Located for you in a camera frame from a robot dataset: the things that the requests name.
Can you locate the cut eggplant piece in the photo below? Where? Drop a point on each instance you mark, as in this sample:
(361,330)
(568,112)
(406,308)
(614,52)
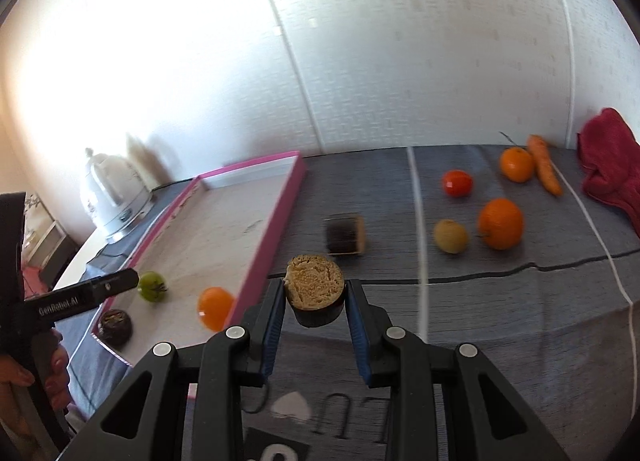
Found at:
(315,286)
(345,236)

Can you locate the orange tomato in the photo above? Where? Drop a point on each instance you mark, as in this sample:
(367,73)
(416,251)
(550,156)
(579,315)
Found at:
(215,308)

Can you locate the person's left hand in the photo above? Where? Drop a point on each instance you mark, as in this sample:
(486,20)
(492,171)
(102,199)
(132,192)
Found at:
(57,366)

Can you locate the red tomato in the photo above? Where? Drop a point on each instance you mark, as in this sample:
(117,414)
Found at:
(457,184)

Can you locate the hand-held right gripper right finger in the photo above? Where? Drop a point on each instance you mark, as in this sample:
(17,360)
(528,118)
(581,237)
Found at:
(356,336)

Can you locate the tangerine with stem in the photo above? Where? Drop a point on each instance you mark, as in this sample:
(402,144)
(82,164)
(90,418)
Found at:
(517,166)

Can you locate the white cabinet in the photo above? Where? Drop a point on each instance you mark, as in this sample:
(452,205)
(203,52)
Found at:
(50,251)

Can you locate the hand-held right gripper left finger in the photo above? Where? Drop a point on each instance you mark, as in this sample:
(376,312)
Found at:
(272,336)

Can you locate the pink-rimmed tray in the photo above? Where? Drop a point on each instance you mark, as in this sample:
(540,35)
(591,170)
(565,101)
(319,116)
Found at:
(235,226)

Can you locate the white electric kettle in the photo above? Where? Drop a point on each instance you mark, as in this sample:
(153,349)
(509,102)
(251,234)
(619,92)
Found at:
(117,196)

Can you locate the green tomato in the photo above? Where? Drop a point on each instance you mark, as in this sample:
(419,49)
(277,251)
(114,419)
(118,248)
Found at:
(152,287)

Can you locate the golden kiwi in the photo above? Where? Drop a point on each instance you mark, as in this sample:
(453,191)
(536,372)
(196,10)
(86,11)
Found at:
(451,237)

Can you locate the large orange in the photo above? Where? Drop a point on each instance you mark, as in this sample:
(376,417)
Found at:
(500,224)

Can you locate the red blanket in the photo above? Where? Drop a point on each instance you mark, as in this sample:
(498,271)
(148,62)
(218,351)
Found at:
(34,278)

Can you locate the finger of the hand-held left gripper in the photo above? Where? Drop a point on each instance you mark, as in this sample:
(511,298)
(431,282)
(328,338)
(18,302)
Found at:
(112,285)

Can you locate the red cloth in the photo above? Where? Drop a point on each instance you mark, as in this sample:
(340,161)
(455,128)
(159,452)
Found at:
(612,166)

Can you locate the carrot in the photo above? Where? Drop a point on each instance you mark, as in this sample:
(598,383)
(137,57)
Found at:
(544,166)

